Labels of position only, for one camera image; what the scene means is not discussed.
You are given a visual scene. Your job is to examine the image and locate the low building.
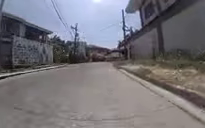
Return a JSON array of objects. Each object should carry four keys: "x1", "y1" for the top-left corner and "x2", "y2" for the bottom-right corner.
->
[{"x1": 86, "y1": 44, "x2": 122, "y2": 63}]

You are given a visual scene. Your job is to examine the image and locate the grey concrete road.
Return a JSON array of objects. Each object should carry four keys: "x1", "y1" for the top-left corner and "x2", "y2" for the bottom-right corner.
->
[{"x1": 0, "y1": 61, "x2": 205, "y2": 128}]

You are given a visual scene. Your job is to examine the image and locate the green bushes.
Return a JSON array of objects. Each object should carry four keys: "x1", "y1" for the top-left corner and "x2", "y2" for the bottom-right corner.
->
[{"x1": 49, "y1": 34, "x2": 90, "y2": 65}]

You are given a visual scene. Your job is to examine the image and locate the concrete kerb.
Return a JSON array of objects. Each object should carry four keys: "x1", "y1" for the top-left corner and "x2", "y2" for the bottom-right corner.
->
[
  {"x1": 0, "y1": 63, "x2": 68, "y2": 82},
  {"x1": 117, "y1": 67, "x2": 205, "y2": 128}
]

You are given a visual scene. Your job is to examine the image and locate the dry grass verge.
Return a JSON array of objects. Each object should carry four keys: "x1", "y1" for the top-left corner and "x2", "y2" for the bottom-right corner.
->
[{"x1": 113, "y1": 58, "x2": 205, "y2": 112}]

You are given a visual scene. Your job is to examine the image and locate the large grey concrete building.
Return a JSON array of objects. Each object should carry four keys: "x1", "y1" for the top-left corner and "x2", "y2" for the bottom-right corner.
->
[{"x1": 118, "y1": 0, "x2": 205, "y2": 61}]

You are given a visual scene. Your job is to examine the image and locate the overhead wires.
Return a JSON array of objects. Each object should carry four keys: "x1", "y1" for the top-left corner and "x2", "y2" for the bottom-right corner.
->
[{"x1": 49, "y1": 0, "x2": 124, "y2": 40}]

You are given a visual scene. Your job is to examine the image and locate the building with pale painted wall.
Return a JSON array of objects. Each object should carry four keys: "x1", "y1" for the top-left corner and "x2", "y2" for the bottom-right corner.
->
[{"x1": 0, "y1": 8, "x2": 55, "y2": 70}]

